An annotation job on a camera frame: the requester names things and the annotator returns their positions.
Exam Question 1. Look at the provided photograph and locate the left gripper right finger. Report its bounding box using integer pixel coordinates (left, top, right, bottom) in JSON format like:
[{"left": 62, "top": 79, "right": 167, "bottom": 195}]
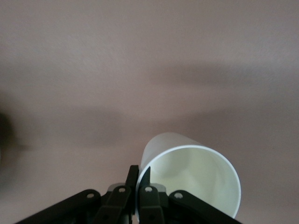
[{"left": 139, "top": 167, "right": 164, "bottom": 224}]

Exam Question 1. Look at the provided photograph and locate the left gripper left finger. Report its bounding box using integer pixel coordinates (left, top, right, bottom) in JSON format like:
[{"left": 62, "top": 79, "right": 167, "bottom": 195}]
[{"left": 95, "top": 165, "right": 139, "bottom": 224}]

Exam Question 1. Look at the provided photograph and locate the white plastic cup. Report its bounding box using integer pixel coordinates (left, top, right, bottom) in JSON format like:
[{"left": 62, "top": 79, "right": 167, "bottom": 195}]
[{"left": 137, "top": 132, "right": 242, "bottom": 224}]

